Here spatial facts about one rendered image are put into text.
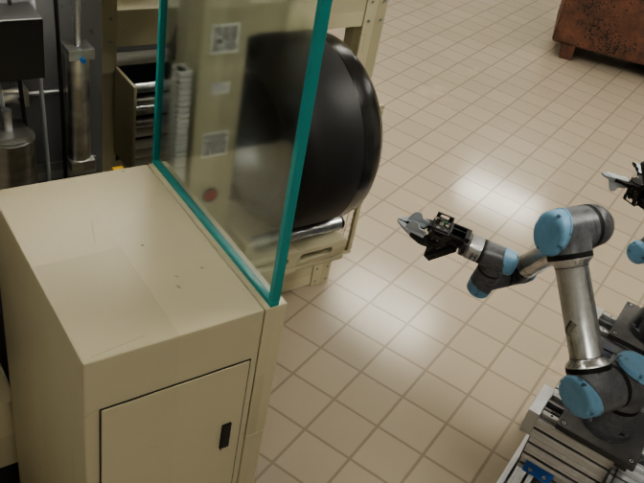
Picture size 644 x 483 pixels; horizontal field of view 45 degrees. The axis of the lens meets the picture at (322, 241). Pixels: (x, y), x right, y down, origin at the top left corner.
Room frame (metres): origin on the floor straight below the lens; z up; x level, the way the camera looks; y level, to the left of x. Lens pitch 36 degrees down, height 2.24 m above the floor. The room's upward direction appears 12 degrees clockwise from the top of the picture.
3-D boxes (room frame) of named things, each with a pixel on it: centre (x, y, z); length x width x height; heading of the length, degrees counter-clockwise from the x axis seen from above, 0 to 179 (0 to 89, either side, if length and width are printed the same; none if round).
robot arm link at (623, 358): (1.56, -0.87, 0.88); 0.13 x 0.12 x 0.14; 123
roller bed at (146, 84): (2.14, 0.60, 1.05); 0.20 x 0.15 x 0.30; 130
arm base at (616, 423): (1.56, -0.88, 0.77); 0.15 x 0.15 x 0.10
